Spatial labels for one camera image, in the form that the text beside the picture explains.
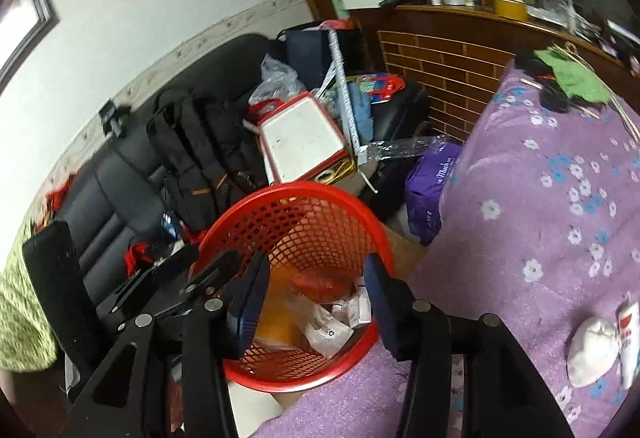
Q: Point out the yellow tape roll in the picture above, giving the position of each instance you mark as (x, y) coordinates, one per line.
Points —
(510, 8)

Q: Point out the white metal pole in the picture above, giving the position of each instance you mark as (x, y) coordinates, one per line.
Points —
(345, 93)

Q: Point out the green patterned cloth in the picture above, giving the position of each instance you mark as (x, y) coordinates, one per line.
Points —
(20, 318)

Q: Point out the black leather sofa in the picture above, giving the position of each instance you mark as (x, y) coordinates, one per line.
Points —
(115, 188)

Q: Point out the white red squeezed tube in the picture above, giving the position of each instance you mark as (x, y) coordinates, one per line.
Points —
(627, 333)

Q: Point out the navy bag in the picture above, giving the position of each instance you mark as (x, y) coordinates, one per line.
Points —
(312, 51)

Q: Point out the black pouch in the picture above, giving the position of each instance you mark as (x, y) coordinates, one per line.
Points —
(552, 96)

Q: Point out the purple floral blanket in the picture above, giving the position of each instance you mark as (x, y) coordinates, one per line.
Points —
(525, 218)

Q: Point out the white tissue ball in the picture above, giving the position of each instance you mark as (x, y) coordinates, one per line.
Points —
(592, 350)

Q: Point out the black backpack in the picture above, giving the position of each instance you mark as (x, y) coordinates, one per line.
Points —
(190, 158)

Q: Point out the black cloth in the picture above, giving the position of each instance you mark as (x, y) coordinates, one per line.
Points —
(530, 61)

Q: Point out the cardboard box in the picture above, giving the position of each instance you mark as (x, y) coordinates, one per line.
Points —
(400, 250)

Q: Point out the red mesh plastic basket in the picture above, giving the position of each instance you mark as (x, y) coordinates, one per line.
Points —
(300, 190)

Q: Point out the dark window frame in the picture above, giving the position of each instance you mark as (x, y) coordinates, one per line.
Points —
(42, 3)

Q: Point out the red framed white board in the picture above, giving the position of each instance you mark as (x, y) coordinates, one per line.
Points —
(300, 133)

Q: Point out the purple plastic pack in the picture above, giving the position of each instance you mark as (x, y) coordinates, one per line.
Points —
(425, 188)

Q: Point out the black wall holder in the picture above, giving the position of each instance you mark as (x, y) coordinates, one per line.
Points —
(112, 118)

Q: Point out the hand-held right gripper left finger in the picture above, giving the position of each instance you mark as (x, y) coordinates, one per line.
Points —
(249, 305)

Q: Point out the bundle of thin sticks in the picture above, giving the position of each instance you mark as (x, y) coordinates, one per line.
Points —
(625, 114)

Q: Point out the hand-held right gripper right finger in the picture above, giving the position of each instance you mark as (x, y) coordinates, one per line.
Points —
(382, 310)

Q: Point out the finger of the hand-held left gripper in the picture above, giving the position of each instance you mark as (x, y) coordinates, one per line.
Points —
(172, 260)
(217, 270)

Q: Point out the clear plastic wrap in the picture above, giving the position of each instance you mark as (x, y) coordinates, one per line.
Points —
(400, 149)

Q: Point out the orange plastic bag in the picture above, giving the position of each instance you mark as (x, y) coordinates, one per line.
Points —
(282, 313)

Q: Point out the clear plastic bag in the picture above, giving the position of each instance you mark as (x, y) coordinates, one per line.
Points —
(277, 81)

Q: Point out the red colourful package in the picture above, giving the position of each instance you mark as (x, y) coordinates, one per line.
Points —
(380, 86)

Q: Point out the small white printed carton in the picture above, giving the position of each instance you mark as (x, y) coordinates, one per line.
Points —
(357, 305)

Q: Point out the white crumpled paper packet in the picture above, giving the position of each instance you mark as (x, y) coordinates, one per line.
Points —
(325, 329)

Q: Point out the red cloth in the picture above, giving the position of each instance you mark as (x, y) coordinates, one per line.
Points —
(55, 195)

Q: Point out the blue cloth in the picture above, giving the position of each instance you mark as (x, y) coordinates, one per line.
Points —
(362, 111)

